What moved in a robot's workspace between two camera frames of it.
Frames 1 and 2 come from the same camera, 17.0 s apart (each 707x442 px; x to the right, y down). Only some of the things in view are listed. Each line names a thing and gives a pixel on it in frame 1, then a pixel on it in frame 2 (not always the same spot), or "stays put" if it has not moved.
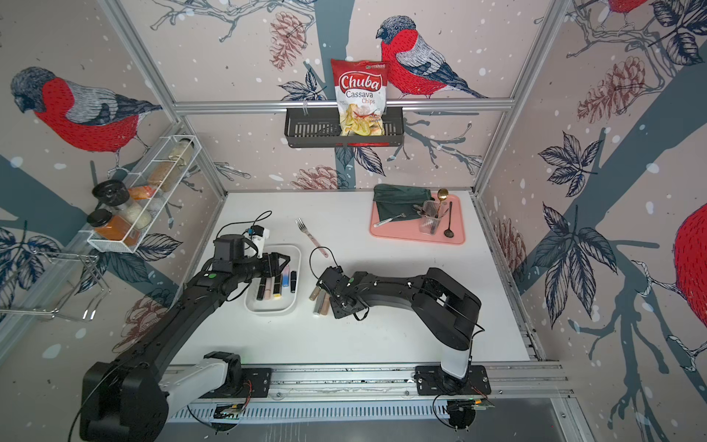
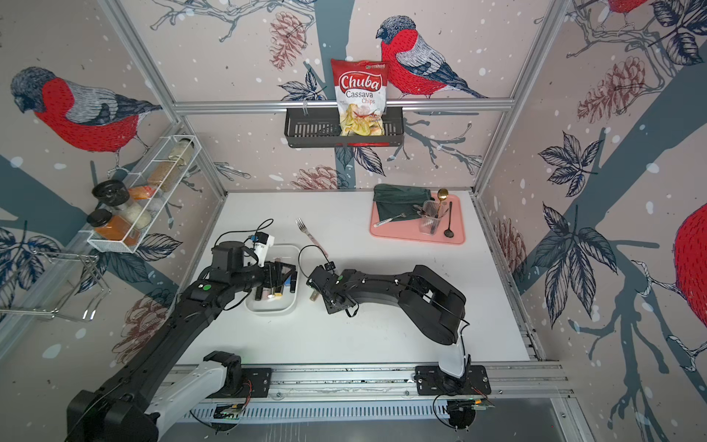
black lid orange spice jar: [112, 227] stays put
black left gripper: [272, 263] -> [278, 279]
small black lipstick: [293, 281] stays put
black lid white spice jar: [114, 194] stays put
